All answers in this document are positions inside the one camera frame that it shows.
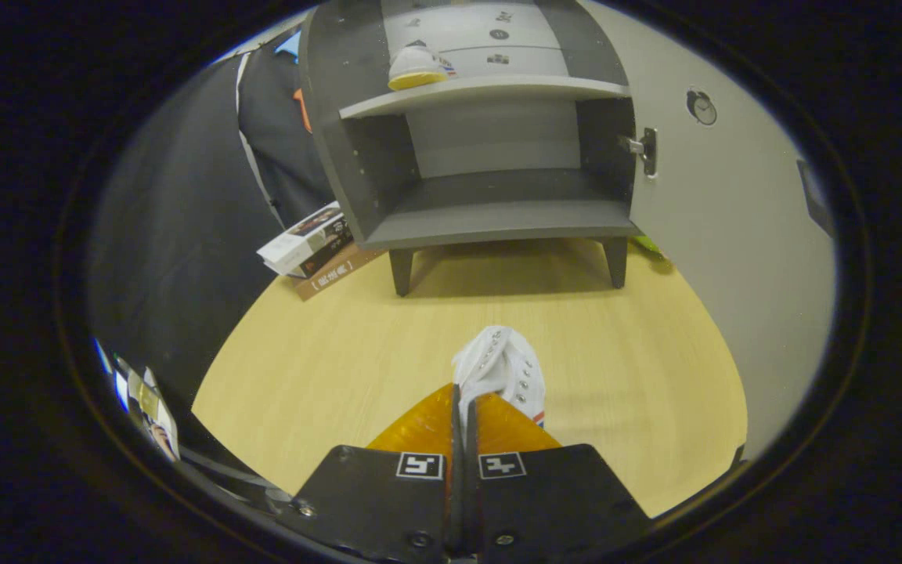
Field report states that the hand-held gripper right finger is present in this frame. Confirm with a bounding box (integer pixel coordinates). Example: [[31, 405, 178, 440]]
[[463, 392, 651, 559]]

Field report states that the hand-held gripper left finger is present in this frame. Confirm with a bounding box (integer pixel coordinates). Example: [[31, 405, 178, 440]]
[[290, 382, 464, 561]]

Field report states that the white shoe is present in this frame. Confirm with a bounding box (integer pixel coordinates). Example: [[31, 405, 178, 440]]
[[452, 326, 546, 430], [387, 45, 457, 92]]

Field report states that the grey shoe cabinet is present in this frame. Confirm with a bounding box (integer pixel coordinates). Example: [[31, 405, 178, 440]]
[[298, 0, 644, 297]]

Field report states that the beige shoe cabinet door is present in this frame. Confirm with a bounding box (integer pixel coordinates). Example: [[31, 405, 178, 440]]
[[580, 0, 839, 463]]

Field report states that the metal door hinge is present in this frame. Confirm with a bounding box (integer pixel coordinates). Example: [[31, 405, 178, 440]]
[[619, 128, 659, 179]]

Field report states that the brown book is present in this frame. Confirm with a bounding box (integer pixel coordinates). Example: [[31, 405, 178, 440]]
[[292, 243, 385, 302]]

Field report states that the colourful clutter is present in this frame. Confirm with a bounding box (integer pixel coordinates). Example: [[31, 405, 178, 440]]
[[93, 338, 182, 463]]

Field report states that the white book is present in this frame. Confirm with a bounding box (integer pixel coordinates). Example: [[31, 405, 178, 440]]
[[257, 201, 354, 277]]

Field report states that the black backdrop cloth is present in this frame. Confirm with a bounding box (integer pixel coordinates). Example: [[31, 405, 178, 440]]
[[87, 27, 334, 471]]

